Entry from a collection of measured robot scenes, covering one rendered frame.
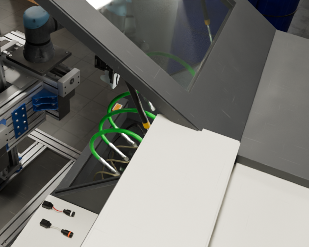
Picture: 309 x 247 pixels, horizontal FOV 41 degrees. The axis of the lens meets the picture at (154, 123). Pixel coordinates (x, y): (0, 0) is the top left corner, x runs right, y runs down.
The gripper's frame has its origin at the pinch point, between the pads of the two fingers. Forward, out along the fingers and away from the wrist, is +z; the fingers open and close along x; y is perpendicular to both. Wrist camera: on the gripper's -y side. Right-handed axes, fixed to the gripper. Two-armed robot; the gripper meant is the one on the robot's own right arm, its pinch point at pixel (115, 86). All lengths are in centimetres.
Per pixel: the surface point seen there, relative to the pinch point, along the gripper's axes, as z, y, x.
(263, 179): -21, -58, 39
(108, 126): 31.1, 5.0, -8.2
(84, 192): 18.6, -6.3, 36.6
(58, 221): 28, -1, 46
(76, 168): 31.1, 6.1, 19.8
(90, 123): 126, 55, -92
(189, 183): -29, -42, 55
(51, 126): 126, 80, -75
